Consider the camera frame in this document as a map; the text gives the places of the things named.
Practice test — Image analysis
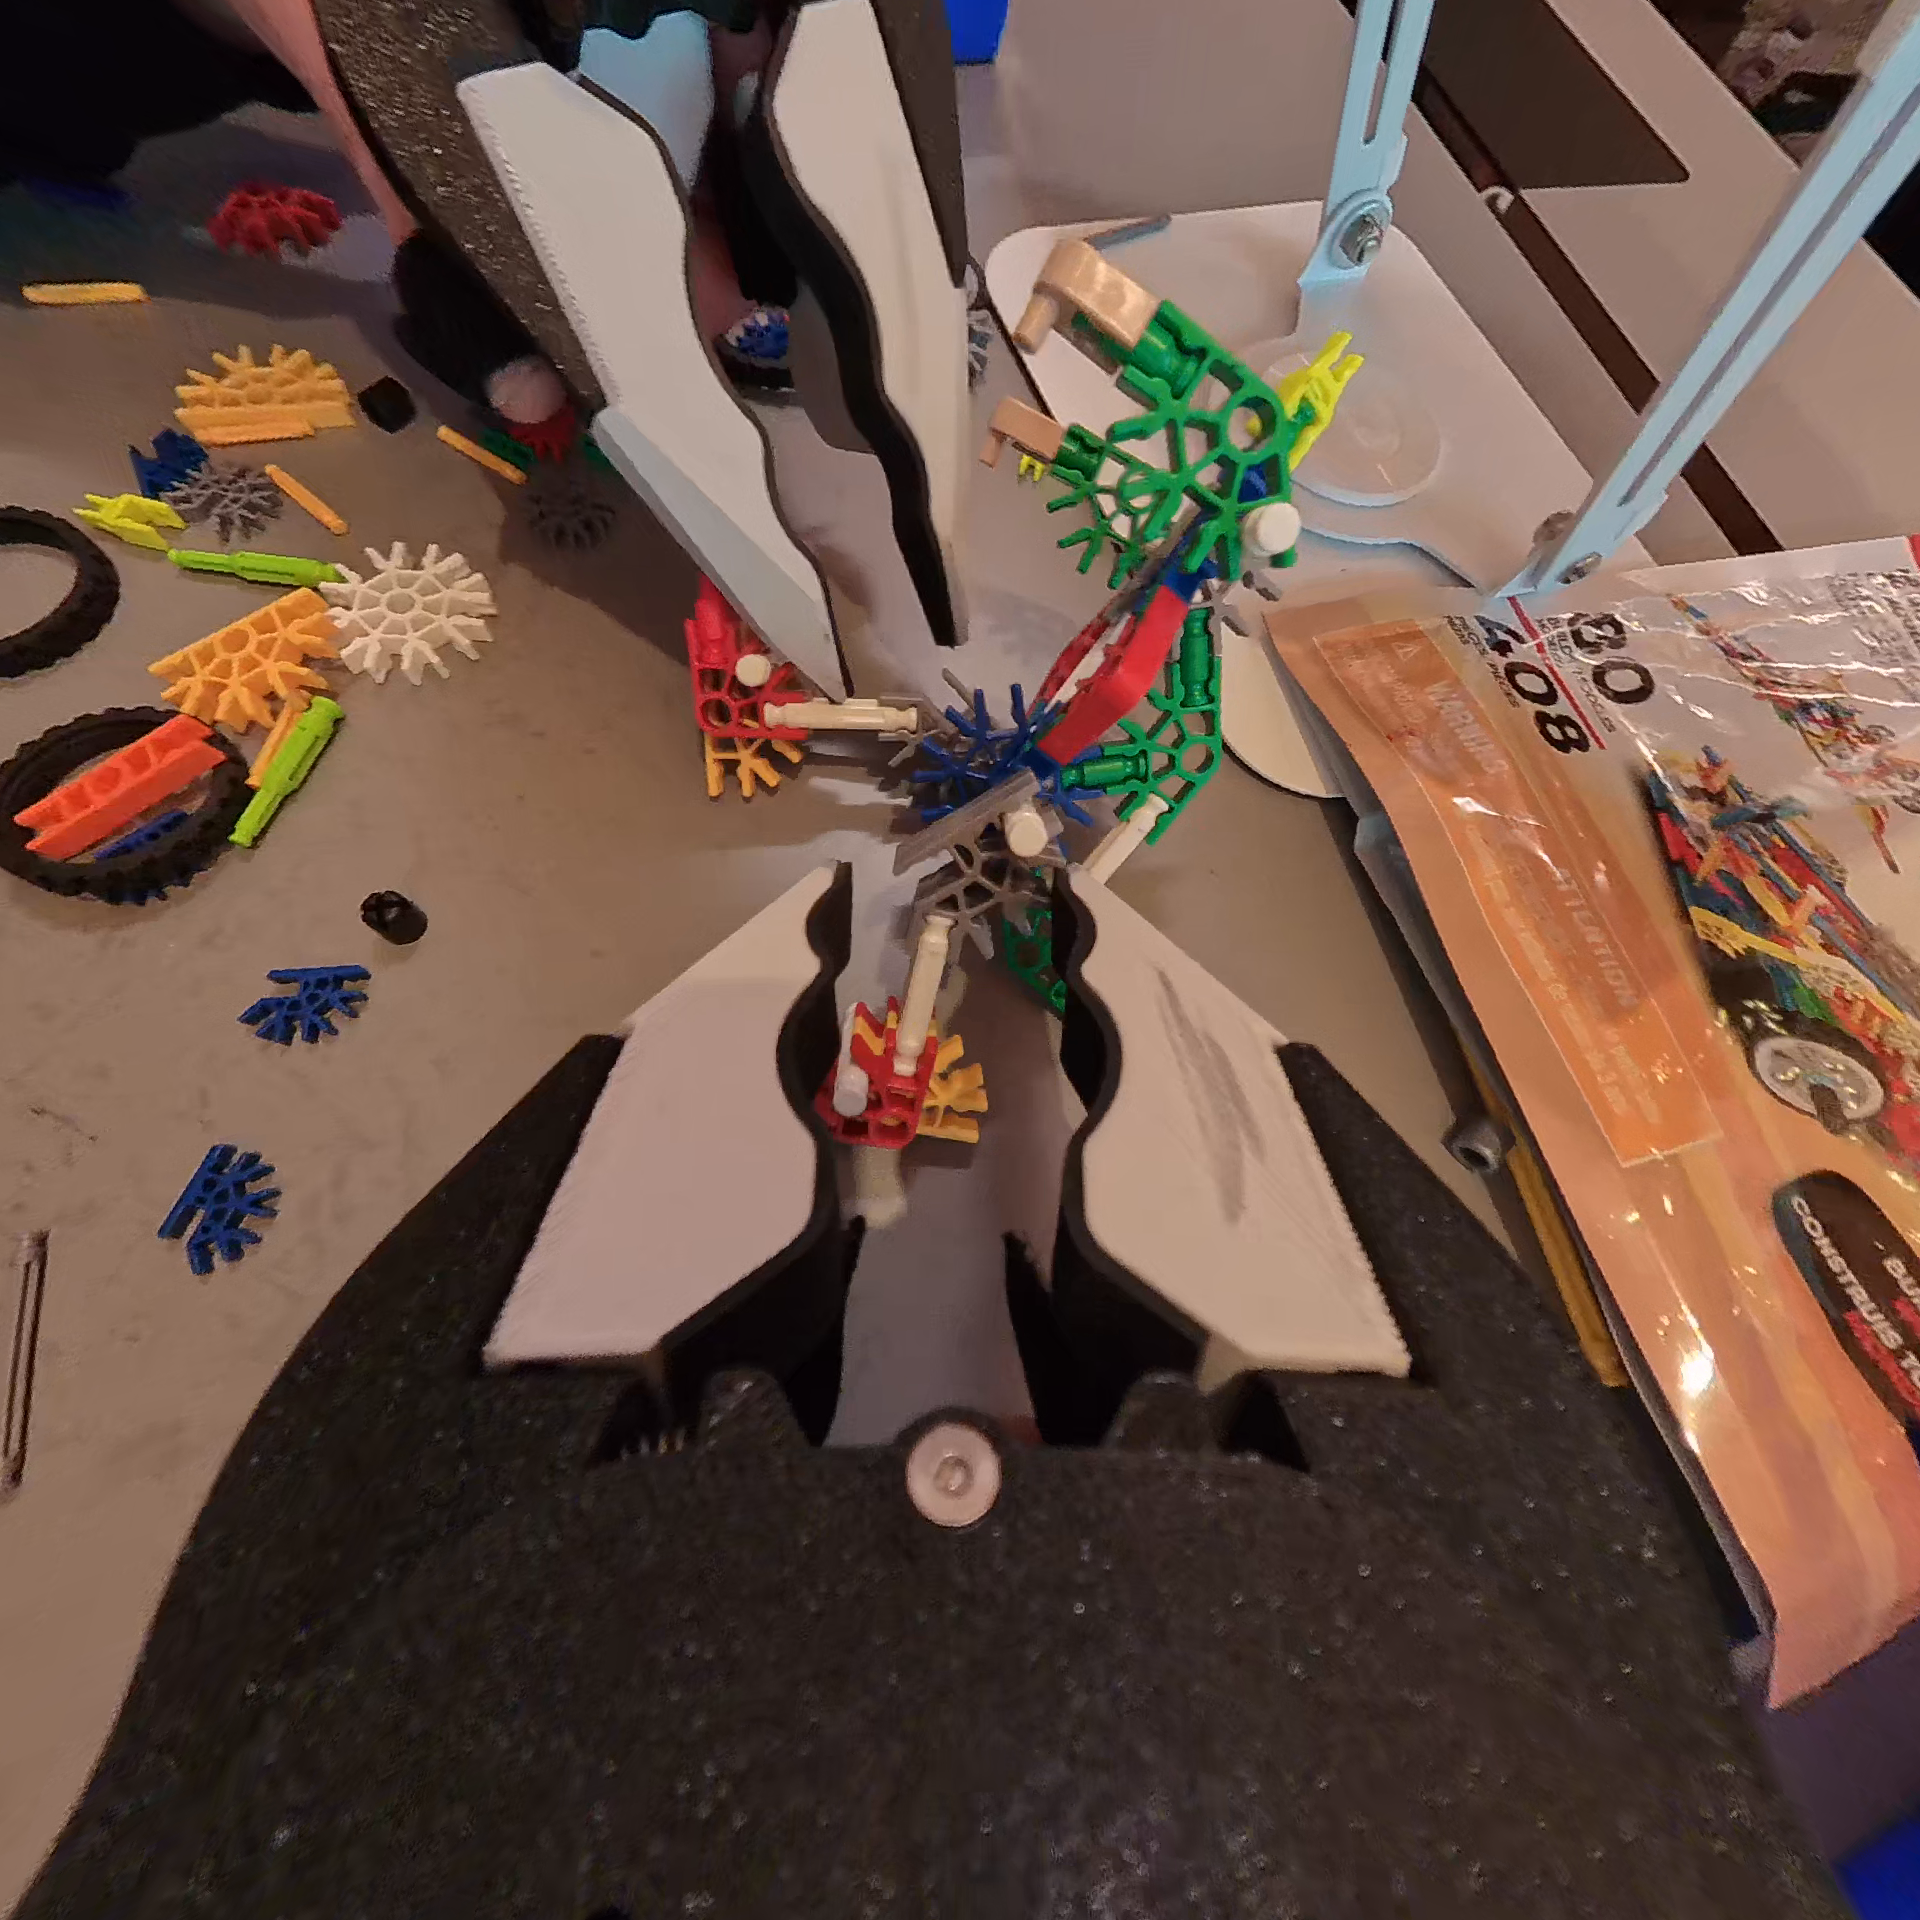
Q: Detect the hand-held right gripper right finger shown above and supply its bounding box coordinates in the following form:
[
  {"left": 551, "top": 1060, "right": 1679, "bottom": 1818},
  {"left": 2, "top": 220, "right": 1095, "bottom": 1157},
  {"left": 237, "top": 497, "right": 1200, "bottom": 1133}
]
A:
[{"left": 1049, "top": 866, "right": 1415, "bottom": 1400}]

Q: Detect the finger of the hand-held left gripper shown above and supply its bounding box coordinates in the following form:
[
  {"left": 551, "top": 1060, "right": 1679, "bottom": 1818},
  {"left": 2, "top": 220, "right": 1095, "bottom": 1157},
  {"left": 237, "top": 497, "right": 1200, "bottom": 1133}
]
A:
[
  {"left": 743, "top": 0, "right": 977, "bottom": 646},
  {"left": 454, "top": 59, "right": 851, "bottom": 700}
]

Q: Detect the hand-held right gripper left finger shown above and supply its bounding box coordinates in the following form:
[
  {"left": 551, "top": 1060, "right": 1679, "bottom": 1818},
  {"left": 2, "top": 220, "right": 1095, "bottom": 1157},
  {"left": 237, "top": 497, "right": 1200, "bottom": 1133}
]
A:
[{"left": 483, "top": 862, "right": 868, "bottom": 1377}]

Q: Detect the multicoloured construction toy model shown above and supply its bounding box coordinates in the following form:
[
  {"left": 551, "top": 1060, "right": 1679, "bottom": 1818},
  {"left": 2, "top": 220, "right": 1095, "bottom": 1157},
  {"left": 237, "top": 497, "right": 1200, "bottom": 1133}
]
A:
[{"left": 685, "top": 238, "right": 1368, "bottom": 1233}]

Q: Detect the lime green rod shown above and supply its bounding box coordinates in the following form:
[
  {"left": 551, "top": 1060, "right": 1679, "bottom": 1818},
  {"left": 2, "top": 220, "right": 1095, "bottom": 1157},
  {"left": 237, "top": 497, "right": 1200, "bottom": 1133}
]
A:
[
  {"left": 169, "top": 546, "right": 351, "bottom": 590},
  {"left": 229, "top": 693, "right": 345, "bottom": 850}
]

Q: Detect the yellow clip connector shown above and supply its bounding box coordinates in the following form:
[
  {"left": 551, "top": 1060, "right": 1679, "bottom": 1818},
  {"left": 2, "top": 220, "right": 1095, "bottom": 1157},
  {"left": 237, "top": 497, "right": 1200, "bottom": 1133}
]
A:
[{"left": 1273, "top": 331, "right": 1368, "bottom": 478}]

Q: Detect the thin dark grey rod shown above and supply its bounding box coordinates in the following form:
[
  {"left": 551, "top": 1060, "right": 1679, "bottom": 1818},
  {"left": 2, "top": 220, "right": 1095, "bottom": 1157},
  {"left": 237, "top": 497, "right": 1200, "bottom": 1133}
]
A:
[{"left": 0, "top": 1230, "right": 51, "bottom": 1492}]

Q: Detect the person's left hand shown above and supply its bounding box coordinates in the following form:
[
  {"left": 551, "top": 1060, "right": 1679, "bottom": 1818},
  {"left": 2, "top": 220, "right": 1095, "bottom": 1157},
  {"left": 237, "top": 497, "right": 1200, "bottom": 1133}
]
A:
[{"left": 271, "top": 0, "right": 572, "bottom": 430}]

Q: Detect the black rubber tyre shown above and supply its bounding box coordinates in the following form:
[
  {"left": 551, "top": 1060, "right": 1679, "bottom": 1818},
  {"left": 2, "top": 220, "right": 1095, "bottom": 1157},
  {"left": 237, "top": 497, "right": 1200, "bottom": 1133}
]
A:
[
  {"left": 716, "top": 300, "right": 804, "bottom": 395},
  {"left": 0, "top": 709, "right": 250, "bottom": 905},
  {"left": 0, "top": 504, "right": 121, "bottom": 680}
]

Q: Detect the red fan connector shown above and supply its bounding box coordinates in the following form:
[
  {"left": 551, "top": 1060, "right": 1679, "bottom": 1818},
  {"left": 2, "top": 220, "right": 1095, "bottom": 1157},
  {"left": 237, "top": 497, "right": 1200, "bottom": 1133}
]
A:
[{"left": 205, "top": 183, "right": 344, "bottom": 255}]

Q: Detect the yellow half-circle connector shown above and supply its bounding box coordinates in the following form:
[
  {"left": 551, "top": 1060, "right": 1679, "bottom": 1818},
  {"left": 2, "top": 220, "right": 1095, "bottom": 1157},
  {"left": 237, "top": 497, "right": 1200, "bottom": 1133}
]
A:
[{"left": 175, "top": 345, "right": 357, "bottom": 448}]

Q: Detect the long tan rod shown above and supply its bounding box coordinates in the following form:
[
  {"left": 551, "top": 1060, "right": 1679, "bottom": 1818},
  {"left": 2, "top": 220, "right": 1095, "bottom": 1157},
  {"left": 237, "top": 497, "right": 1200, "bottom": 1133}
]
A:
[{"left": 1477, "top": 1170, "right": 1628, "bottom": 1388}]

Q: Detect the white snowflake connector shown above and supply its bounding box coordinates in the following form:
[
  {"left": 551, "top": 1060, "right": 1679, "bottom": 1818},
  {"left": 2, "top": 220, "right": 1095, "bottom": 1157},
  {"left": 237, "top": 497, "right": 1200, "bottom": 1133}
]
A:
[{"left": 322, "top": 539, "right": 497, "bottom": 686}]

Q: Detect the K'nex instruction bag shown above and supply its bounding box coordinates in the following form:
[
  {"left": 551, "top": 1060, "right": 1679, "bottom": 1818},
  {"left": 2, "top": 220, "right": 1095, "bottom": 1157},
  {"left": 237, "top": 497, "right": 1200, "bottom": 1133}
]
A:
[{"left": 1260, "top": 539, "right": 1920, "bottom": 1711}]

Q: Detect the pale slotted stand strut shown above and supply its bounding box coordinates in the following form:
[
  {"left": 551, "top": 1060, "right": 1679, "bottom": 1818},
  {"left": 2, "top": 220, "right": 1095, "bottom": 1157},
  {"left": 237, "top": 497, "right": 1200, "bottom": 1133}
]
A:
[
  {"left": 1296, "top": 0, "right": 1439, "bottom": 307},
  {"left": 1501, "top": 0, "right": 1920, "bottom": 602}
]

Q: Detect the large yellow fan connector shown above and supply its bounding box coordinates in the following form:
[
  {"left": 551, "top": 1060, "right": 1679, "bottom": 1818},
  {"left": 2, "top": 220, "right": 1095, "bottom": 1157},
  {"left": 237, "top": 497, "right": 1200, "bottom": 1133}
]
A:
[{"left": 147, "top": 587, "right": 344, "bottom": 736}]

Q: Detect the orange connector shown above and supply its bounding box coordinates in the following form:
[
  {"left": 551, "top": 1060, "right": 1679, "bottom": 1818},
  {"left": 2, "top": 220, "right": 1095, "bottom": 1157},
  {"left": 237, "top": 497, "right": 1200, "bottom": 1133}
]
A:
[{"left": 13, "top": 711, "right": 229, "bottom": 864}]

